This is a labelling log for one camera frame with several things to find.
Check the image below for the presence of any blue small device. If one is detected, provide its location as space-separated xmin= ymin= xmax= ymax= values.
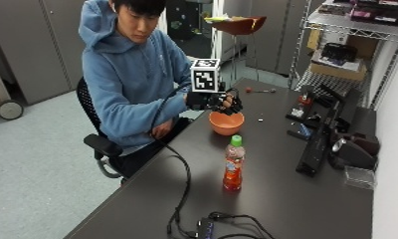
xmin=297 ymin=121 xmax=314 ymax=139

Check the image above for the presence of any cardboard box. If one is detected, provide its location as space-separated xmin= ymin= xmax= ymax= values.
xmin=308 ymin=49 xmax=369 ymax=82

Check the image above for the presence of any black keyboard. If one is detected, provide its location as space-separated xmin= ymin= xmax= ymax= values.
xmin=294 ymin=99 xmax=343 ymax=177

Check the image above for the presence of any orange bar stool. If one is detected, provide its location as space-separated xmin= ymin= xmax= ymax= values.
xmin=209 ymin=15 xmax=268 ymax=84

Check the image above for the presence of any orange bowl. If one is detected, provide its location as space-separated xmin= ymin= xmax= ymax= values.
xmin=207 ymin=111 xmax=246 ymax=136

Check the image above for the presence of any yellow cloth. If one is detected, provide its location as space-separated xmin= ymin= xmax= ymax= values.
xmin=204 ymin=14 xmax=244 ymax=25

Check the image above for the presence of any grey cabinet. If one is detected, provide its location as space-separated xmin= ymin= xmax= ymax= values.
xmin=244 ymin=0 xmax=326 ymax=77
xmin=0 ymin=0 xmax=88 ymax=106

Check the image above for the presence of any cart wheel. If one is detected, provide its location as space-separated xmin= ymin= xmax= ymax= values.
xmin=0 ymin=100 xmax=26 ymax=120

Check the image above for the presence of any black bag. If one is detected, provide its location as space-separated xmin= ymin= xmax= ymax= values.
xmin=320 ymin=42 xmax=359 ymax=65

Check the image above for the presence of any black cable hub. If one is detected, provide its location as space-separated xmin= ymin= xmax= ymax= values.
xmin=196 ymin=216 xmax=216 ymax=239

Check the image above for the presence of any metal wire shelf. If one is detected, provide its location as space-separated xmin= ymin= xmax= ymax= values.
xmin=288 ymin=0 xmax=398 ymax=109

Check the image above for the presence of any red drink bottle green cap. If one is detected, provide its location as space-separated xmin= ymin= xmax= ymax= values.
xmin=221 ymin=134 xmax=246 ymax=192

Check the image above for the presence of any red handled screwdriver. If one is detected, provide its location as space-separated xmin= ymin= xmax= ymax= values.
xmin=244 ymin=87 xmax=278 ymax=95

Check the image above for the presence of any black office chair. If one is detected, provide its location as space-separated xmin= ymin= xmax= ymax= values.
xmin=76 ymin=77 xmax=131 ymax=180

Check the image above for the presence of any black round device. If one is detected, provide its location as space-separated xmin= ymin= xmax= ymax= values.
xmin=327 ymin=136 xmax=381 ymax=171

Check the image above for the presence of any black and red tool holder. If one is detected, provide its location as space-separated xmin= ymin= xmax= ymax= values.
xmin=285 ymin=93 xmax=317 ymax=123

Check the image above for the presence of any the person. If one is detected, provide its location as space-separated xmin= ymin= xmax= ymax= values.
xmin=78 ymin=0 xmax=196 ymax=178

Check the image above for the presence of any white marker cube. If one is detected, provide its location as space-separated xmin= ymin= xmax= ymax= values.
xmin=189 ymin=58 xmax=221 ymax=94

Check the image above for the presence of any clear plastic box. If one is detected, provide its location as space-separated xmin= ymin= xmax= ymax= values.
xmin=343 ymin=164 xmax=378 ymax=191

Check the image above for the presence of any black cable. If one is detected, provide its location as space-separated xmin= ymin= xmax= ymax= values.
xmin=151 ymin=83 xmax=200 ymax=239

